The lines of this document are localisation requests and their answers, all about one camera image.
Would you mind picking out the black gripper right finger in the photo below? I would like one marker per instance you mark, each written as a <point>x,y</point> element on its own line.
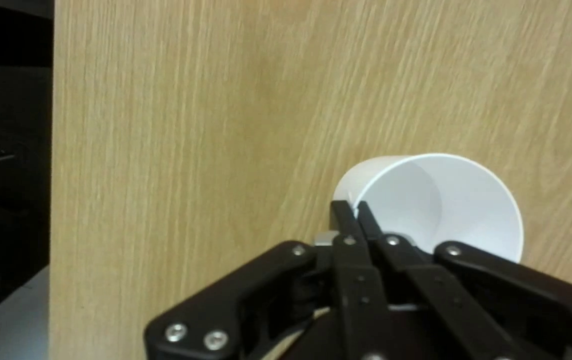
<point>489,307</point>

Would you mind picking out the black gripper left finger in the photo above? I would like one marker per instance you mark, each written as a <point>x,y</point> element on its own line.
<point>330,296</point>

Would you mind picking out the white plastic cup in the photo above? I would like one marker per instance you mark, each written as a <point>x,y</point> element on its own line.
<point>436,197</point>

